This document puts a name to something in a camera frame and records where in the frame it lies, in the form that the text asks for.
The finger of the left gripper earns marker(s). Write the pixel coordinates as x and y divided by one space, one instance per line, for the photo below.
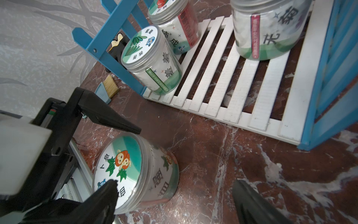
87 102

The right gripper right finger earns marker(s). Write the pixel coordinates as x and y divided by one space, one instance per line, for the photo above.
252 208

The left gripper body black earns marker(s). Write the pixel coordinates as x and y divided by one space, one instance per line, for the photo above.
52 165

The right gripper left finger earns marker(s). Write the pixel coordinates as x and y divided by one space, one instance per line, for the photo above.
97 209

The carrot lid seed container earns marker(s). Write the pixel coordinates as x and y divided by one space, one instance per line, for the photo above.
146 175

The green label seed container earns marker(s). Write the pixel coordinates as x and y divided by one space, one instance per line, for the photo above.
149 57

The strawberry lid seed container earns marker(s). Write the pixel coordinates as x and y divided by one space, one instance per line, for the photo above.
178 22

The pink flower lid container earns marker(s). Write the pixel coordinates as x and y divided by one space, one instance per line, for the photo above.
267 29

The blue white two-tier shelf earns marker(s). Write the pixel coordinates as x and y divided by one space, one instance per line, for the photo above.
323 99

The blue hand brush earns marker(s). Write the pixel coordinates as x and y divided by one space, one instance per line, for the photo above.
107 89

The black work glove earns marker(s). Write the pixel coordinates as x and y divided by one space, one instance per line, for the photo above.
118 45

